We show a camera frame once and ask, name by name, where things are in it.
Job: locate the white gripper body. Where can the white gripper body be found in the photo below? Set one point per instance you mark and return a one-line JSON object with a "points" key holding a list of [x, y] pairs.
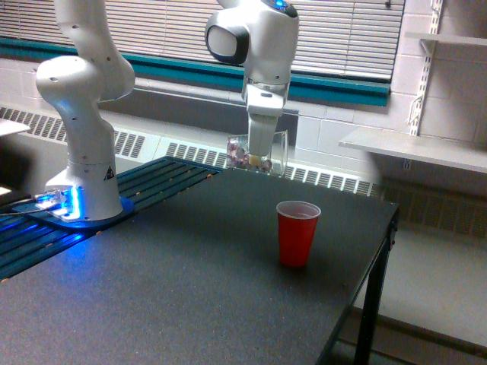
{"points": [[265, 103]]}

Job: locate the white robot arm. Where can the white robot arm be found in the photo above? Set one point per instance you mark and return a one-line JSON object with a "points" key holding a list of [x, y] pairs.
{"points": [[262, 36]]}

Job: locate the window blinds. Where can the window blinds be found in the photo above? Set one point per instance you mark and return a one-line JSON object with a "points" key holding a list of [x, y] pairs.
{"points": [[344, 38]]}

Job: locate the teal window sill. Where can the teal window sill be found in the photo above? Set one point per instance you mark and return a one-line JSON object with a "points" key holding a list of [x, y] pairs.
{"points": [[338, 90]]}

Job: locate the red plastic cup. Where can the red plastic cup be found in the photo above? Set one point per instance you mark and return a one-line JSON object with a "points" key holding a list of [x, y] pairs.
{"points": [[297, 222]]}

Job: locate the white baseboard radiator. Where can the white baseboard radiator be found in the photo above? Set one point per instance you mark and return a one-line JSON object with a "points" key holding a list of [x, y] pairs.
{"points": [[141, 147]]}

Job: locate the black table leg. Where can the black table leg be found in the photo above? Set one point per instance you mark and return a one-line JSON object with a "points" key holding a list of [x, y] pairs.
{"points": [[372, 298]]}

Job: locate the blue slotted mounting plate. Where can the blue slotted mounting plate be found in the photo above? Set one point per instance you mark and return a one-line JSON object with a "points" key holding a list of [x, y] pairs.
{"points": [[25, 241]]}

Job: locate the lower white wall shelf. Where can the lower white wall shelf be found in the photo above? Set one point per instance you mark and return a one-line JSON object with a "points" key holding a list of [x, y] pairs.
{"points": [[438, 151]]}

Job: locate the white wall shelf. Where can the white wall shelf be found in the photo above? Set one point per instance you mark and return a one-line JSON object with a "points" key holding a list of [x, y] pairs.
{"points": [[438, 151], [447, 38]]}

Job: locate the white shelf bracket rail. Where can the white shelf bracket rail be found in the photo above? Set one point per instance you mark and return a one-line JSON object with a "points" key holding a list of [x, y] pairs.
{"points": [[428, 45]]}

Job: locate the upper white wall shelf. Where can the upper white wall shelf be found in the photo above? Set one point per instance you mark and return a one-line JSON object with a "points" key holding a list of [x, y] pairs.
{"points": [[447, 38]]}

